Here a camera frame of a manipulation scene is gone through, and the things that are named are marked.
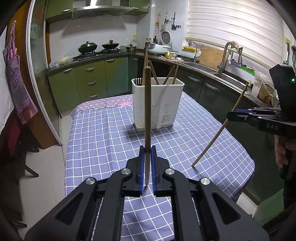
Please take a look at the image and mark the dark wooden chopstick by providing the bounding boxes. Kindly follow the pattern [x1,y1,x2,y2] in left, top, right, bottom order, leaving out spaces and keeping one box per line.
[191,81,253,168]

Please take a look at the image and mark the brown chopstick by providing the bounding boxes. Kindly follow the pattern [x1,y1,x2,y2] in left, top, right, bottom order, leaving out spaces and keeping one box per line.
[144,66,151,186]

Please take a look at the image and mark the steel kitchen sink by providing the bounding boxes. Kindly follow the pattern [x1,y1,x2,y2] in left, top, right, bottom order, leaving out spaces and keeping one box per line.
[184,61,250,91]

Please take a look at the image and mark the green kitchen cabinets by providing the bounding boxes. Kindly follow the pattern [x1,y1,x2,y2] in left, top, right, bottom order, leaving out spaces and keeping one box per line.
[48,54,132,115]

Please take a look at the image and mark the person's right hand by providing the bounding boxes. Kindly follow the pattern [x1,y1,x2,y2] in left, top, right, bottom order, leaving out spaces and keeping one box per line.
[274,135,296,168]

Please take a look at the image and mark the plastic bag with food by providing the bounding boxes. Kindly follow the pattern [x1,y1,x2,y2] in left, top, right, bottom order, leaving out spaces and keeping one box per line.
[251,71,280,107]

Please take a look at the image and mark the steel sink faucet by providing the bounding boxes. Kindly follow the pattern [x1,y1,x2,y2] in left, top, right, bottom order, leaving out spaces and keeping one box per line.
[217,41,243,73]

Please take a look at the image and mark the blue checkered tablecloth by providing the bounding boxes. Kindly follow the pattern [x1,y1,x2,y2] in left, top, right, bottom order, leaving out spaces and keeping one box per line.
[64,91,256,241]

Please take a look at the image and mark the wooden cutting board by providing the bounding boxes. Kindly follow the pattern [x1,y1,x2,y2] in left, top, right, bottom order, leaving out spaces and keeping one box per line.
[199,45,224,70]

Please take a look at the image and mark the white plastic utensil holder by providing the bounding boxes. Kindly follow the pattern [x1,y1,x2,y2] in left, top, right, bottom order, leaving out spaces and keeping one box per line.
[131,77,185,131]

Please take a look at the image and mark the yellow dish rack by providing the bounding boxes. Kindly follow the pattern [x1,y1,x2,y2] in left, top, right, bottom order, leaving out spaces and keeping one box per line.
[182,46,200,53]

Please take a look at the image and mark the white window blind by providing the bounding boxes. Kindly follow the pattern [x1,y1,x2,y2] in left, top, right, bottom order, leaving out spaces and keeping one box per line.
[186,0,284,67]

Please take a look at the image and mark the slanted chopstick in holder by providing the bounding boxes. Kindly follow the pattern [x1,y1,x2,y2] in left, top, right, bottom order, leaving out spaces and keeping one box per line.
[148,60,159,85]

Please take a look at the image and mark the black fork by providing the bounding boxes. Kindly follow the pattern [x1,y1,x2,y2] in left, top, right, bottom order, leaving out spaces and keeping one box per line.
[134,77,142,86]

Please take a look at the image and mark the tall chopstick in holder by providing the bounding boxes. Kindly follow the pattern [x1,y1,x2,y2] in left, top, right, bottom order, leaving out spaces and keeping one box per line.
[142,43,149,86]

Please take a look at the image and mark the white rice cooker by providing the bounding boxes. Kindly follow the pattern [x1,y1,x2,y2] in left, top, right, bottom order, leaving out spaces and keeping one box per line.
[147,43,171,55]

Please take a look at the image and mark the small steel pot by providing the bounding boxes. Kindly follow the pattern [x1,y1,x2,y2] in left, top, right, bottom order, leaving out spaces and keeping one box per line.
[125,45,137,53]

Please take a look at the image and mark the gas stove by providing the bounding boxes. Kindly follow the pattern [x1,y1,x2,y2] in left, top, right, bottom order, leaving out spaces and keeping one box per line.
[73,48,120,61]

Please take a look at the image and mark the black wok with lid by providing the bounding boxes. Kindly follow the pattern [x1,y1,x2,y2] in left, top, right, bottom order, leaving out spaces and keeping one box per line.
[78,41,97,54]

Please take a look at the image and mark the range hood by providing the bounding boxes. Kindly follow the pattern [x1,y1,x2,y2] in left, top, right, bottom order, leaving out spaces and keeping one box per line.
[72,0,134,19]

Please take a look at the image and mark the glass sliding door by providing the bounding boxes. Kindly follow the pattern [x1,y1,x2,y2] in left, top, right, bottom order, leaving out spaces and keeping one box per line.
[26,1,62,149]

